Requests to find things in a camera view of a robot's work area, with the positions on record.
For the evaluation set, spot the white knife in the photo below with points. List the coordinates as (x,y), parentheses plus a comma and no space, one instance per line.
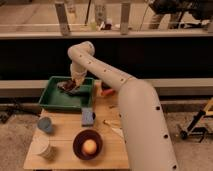
(118,131)

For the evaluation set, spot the yellow black stand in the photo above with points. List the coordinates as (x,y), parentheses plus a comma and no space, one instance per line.
(193,130)

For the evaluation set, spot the dark brown bowl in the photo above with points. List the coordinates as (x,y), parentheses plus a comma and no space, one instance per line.
(81,138)

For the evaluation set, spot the green plastic tray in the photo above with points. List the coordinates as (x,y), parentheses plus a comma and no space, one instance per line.
(52,99)

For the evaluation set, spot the blue cup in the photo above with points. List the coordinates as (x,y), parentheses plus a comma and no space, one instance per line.
(45,125)

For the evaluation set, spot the dark bowl with carrot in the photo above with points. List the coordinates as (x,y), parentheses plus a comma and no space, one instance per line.
(104,86)

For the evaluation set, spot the blue sponge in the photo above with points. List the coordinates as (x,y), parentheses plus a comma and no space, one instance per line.
(88,117)

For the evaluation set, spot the dark red grape bunch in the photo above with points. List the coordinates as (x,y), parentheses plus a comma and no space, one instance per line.
(69,85)

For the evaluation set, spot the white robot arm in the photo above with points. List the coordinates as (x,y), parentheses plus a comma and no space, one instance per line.
(148,144)

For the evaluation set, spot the orange ball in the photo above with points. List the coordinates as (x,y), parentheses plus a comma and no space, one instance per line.
(89,147)

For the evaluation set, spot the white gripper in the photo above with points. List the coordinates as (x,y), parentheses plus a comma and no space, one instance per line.
(78,81)

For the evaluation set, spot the grey tool in tray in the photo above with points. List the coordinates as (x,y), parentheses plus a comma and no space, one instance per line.
(75,92)

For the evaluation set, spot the wooden folding table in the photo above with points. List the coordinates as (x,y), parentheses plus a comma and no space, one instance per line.
(113,155)

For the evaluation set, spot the white cup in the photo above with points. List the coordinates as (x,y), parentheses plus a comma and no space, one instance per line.
(42,147)

